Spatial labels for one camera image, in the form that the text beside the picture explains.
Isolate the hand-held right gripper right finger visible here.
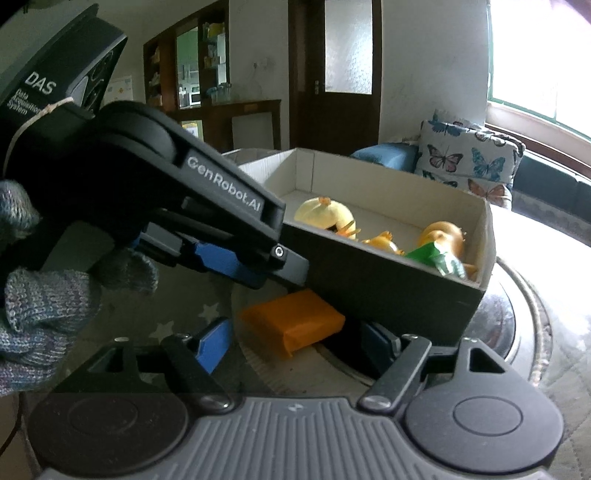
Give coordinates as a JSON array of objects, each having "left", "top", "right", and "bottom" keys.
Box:
[{"left": 358, "top": 322, "right": 527, "bottom": 415}]

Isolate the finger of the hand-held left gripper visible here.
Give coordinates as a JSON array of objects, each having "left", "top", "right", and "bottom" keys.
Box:
[
  {"left": 137, "top": 222, "right": 279, "bottom": 291},
  {"left": 259, "top": 243, "right": 310, "bottom": 288}
]

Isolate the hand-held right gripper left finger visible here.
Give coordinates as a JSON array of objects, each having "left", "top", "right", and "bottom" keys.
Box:
[{"left": 88, "top": 318, "right": 236, "bottom": 414}]

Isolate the orange packet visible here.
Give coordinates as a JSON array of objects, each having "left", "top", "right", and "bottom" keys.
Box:
[{"left": 237, "top": 289, "right": 347, "bottom": 359}]

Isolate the grey cardboard box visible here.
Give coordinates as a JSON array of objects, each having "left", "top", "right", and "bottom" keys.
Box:
[{"left": 222, "top": 147, "right": 498, "bottom": 348}]

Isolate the yellow plush toy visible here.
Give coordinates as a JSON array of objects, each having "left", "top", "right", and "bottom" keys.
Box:
[{"left": 294, "top": 196, "right": 359, "bottom": 241}]

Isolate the small orange rubber duck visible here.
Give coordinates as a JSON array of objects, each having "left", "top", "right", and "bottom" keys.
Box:
[{"left": 360, "top": 231, "right": 407, "bottom": 256}]

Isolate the green toy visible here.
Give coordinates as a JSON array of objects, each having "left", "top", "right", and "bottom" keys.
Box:
[{"left": 405, "top": 243, "right": 465, "bottom": 278}]

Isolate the large orange rubber duck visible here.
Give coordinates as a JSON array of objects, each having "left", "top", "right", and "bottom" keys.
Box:
[{"left": 417, "top": 220, "right": 479, "bottom": 281}]

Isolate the grey quilted desktop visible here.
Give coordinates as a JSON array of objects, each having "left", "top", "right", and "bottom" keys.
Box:
[{"left": 0, "top": 147, "right": 591, "bottom": 480}]

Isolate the person's left hand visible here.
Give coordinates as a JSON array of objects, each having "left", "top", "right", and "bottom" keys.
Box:
[{"left": 0, "top": 179, "right": 159, "bottom": 398}]

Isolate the dark wooden cabinet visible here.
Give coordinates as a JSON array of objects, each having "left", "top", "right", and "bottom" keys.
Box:
[{"left": 143, "top": 0, "right": 283, "bottom": 154}]

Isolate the blue cushion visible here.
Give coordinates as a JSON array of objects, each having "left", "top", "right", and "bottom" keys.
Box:
[{"left": 349, "top": 141, "right": 419, "bottom": 174}]

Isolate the dark wooden door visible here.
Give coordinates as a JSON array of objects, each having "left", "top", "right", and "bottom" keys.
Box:
[{"left": 288, "top": 0, "right": 384, "bottom": 151}]

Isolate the butterfly print pillow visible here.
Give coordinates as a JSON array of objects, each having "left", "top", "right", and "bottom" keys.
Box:
[{"left": 414, "top": 109, "right": 527, "bottom": 212}]

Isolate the dark teal sofa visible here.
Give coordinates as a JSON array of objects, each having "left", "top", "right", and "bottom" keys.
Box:
[{"left": 509, "top": 154, "right": 591, "bottom": 228}]

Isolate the window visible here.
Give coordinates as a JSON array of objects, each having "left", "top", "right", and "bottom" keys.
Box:
[{"left": 486, "top": 0, "right": 591, "bottom": 141}]

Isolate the wall poster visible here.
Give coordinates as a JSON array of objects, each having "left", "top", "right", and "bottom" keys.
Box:
[{"left": 103, "top": 75, "right": 133, "bottom": 105}]

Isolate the white string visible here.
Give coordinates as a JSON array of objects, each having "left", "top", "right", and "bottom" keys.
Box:
[{"left": 6, "top": 97, "right": 75, "bottom": 161}]

